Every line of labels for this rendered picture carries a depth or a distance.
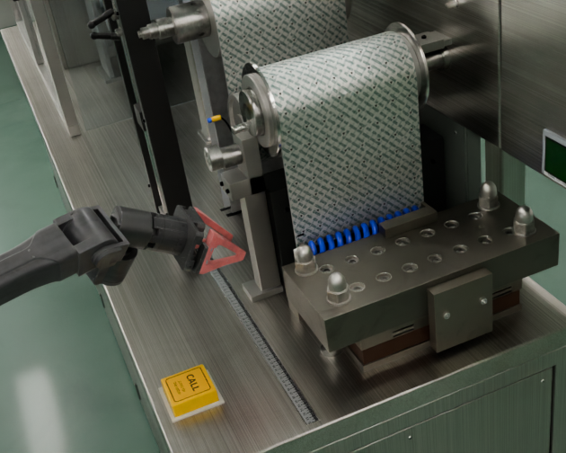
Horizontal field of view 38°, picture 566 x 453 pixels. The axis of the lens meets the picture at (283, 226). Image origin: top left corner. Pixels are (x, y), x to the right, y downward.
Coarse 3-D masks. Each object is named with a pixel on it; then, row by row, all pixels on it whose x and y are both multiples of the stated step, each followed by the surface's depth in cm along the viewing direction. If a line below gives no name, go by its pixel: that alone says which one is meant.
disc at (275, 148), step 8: (248, 64) 125; (248, 72) 127; (256, 72) 123; (264, 80) 121; (264, 88) 121; (272, 96) 120; (272, 104) 120; (272, 112) 121; (280, 136) 122; (272, 144) 126; (280, 144) 124; (272, 152) 128
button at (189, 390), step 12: (180, 372) 128; (192, 372) 127; (204, 372) 127; (168, 384) 126; (180, 384) 125; (192, 384) 125; (204, 384) 125; (168, 396) 123; (180, 396) 123; (192, 396) 123; (204, 396) 123; (216, 396) 124; (180, 408) 122; (192, 408) 123
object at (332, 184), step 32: (384, 128) 130; (416, 128) 132; (288, 160) 126; (320, 160) 128; (352, 160) 130; (384, 160) 133; (416, 160) 135; (288, 192) 128; (320, 192) 131; (352, 192) 133; (384, 192) 136; (416, 192) 138; (320, 224) 133; (352, 224) 136
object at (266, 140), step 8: (408, 48) 128; (416, 64) 128; (416, 72) 128; (248, 80) 125; (256, 80) 123; (256, 88) 123; (264, 96) 122; (264, 104) 122; (264, 112) 123; (264, 120) 124; (272, 120) 122; (272, 128) 123; (264, 136) 126; (272, 136) 124; (264, 144) 128
